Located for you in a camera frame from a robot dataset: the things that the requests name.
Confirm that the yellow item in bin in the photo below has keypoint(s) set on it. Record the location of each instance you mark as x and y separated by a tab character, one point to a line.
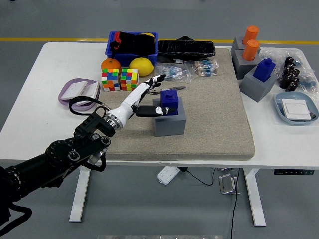
149	34

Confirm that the clear bag of black capacitors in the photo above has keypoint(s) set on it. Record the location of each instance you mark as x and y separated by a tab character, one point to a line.
289	77

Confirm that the white switch panel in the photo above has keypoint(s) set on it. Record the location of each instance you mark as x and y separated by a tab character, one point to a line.
296	109

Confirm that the white table leg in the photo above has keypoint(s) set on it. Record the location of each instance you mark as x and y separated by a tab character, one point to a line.
81	194
255	199

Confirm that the black plastic mount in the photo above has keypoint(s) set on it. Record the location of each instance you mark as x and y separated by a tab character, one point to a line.
186	38

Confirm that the clear plastic bag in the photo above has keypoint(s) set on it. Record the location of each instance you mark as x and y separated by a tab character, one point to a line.
272	53

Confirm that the orange cylinder seal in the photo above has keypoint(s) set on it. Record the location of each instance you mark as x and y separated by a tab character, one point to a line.
251	33
250	51

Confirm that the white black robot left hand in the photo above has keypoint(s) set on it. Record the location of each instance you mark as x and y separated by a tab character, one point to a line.
129	99

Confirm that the clear bag of tan resistors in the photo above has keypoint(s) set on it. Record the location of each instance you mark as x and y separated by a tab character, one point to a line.
205	67

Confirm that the grey seal holder block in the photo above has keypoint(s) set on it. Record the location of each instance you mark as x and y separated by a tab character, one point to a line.
243	68
256	89
170	127
236	44

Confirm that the multicolour puzzle cube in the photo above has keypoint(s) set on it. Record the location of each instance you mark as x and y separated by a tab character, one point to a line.
129	79
110	79

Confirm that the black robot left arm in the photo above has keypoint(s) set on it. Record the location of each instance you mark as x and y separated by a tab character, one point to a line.
62	152

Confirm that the blue plastic bin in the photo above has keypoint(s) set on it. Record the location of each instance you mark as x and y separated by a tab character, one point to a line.
124	57

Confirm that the orange fruit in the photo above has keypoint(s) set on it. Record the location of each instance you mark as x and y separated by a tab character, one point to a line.
111	63

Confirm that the clear bag of blue resistors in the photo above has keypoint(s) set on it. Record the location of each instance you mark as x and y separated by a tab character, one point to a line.
174	73

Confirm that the purple tray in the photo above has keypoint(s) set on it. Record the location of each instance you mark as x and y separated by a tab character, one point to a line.
64	87

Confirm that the black metal hand tool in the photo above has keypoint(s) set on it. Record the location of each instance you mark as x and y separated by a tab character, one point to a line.
180	87

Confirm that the light blue tray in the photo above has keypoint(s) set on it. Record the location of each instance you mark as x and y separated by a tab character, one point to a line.
280	109

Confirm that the blue square seal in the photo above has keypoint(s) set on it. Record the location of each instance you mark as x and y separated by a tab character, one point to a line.
264	71
170	99

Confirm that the black keyboard in plastic wrap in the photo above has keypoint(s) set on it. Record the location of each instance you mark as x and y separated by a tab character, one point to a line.
187	49

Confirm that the yellow lemon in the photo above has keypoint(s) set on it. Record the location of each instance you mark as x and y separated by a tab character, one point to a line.
141	66

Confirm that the clear bag of blue components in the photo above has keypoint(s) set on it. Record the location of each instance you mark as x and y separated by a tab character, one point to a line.
310	83

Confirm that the grey-brown table mat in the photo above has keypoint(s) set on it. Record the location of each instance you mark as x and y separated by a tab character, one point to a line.
211	124

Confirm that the white switch plate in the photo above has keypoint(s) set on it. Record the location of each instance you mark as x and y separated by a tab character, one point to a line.
92	90
74	89

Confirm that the silver metal bracket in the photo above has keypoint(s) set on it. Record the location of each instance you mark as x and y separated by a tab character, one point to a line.
227	184

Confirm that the white power strip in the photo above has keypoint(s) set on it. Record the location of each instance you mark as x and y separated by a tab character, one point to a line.
167	175

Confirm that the black cloth bag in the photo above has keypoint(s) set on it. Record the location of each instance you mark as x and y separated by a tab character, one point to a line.
137	44

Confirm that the black table control panel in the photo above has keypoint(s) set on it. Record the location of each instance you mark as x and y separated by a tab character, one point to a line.
294	172

